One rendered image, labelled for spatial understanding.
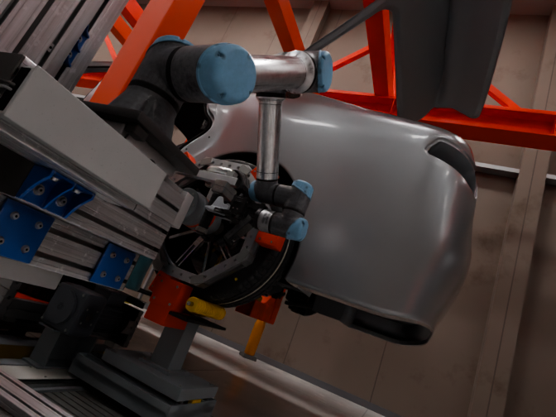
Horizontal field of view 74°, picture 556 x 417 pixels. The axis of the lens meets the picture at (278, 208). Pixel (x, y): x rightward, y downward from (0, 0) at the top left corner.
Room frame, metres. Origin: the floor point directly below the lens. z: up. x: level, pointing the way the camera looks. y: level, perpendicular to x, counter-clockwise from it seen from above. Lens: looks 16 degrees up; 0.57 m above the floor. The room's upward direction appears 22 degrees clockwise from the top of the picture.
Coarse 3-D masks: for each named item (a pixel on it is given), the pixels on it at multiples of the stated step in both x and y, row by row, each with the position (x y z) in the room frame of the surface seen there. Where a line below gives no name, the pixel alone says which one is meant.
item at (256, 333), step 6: (258, 324) 5.18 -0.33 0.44; (264, 324) 5.21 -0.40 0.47; (252, 330) 5.22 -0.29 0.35; (258, 330) 5.18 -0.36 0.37; (252, 336) 5.19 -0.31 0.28; (258, 336) 5.19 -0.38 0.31; (252, 342) 5.18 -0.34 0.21; (258, 342) 5.22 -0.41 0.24; (246, 348) 5.22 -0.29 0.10; (252, 348) 5.18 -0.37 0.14; (240, 354) 5.24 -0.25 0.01; (246, 354) 5.14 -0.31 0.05; (252, 354) 5.20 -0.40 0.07; (252, 360) 5.18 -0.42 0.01
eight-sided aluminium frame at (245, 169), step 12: (204, 168) 1.60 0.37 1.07; (228, 168) 1.53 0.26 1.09; (240, 168) 1.50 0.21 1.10; (180, 180) 1.63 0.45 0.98; (192, 180) 1.65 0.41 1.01; (252, 180) 1.47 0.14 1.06; (252, 228) 1.44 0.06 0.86; (252, 240) 1.43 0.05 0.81; (240, 252) 1.44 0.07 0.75; (252, 252) 1.47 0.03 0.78; (156, 264) 1.58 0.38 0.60; (168, 264) 1.56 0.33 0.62; (228, 264) 1.45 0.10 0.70; (240, 264) 1.45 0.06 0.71; (180, 276) 1.53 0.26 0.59; (192, 276) 1.50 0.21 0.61; (204, 276) 1.49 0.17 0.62; (216, 276) 1.48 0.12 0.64; (204, 288) 1.54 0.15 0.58
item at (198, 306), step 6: (192, 300) 1.50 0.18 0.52; (198, 300) 1.49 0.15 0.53; (204, 300) 1.56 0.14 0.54; (186, 306) 1.50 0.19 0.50; (192, 306) 1.49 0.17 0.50; (198, 306) 1.49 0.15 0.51; (204, 306) 1.53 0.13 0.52; (210, 306) 1.58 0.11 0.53; (216, 306) 1.63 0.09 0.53; (192, 312) 1.50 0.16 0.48; (198, 312) 1.52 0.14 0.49; (204, 312) 1.55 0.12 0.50; (210, 312) 1.59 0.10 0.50; (216, 312) 1.62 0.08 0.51; (222, 312) 1.67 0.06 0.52; (216, 318) 1.67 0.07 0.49; (222, 318) 1.70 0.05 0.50
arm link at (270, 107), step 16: (256, 96) 1.05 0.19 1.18; (272, 96) 1.02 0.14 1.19; (272, 112) 1.06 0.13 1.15; (272, 128) 1.08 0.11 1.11; (272, 144) 1.11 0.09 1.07; (256, 160) 1.17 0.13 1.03; (272, 160) 1.13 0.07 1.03; (256, 176) 1.19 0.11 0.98; (272, 176) 1.16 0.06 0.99; (256, 192) 1.20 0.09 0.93; (272, 192) 1.17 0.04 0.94
